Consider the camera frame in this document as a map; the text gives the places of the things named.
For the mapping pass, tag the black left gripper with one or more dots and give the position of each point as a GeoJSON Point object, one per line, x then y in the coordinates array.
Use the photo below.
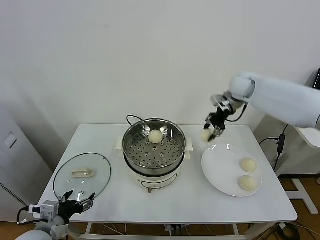
{"type": "Point", "coordinates": [70, 208]}

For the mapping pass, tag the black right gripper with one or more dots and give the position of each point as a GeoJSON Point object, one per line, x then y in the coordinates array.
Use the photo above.
{"type": "Point", "coordinates": [218, 118]}

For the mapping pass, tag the white steamed baozi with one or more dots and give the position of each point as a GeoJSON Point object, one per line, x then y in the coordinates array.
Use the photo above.
{"type": "Point", "coordinates": [205, 136]}
{"type": "Point", "coordinates": [248, 165]}
{"type": "Point", "coordinates": [155, 136]}
{"type": "Point", "coordinates": [247, 183]}

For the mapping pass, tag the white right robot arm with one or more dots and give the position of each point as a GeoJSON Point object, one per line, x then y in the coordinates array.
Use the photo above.
{"type": "Point", "coordinates": [280, 100]}

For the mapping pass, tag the stainless steel steamer basket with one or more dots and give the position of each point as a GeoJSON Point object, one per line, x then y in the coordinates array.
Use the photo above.
{"type": "Point", "coordinates": [155, 155]}

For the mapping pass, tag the white round plate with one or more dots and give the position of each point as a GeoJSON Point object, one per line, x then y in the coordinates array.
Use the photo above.
{"type": "Point", "coordinates": [225, 165]}

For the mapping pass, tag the black usb hub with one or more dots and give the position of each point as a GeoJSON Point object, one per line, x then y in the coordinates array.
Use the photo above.
{"type": "Point", "coordinates": [281, 143]}

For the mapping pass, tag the light grey cabinet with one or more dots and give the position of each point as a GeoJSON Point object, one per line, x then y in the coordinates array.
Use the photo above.
{"type": "Point", "coordinates": [15, 155]}

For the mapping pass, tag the cream electric cooker base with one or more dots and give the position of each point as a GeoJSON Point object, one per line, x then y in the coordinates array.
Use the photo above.
{"type": "Point", "coordinates": [155, 181]}

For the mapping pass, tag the white power strip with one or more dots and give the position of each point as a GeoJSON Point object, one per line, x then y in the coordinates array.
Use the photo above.
{"type": "Point", "coordinates": [175, 228]}

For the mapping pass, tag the black laptop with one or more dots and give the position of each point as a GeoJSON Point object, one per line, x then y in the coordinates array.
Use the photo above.
{"type": "Point", "coordinates": [319, 77]}

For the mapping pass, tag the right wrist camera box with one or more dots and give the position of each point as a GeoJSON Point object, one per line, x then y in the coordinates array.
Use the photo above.
{"type": "Point", "coordinates": [218, 98]}

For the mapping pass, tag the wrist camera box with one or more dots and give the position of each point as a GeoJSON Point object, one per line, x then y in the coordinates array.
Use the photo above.
{"type": "Point", "coordinates": [42, 210]}
{"type": "Point", "coordinates": [218, 98]}

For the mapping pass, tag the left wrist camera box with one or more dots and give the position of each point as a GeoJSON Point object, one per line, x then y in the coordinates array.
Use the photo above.
{"type": "Point", "coordinates": [42, 210]}

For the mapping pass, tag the white table frame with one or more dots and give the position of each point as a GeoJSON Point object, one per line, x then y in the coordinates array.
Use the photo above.
{"type": "Point", "coordinates": [236, 229]}

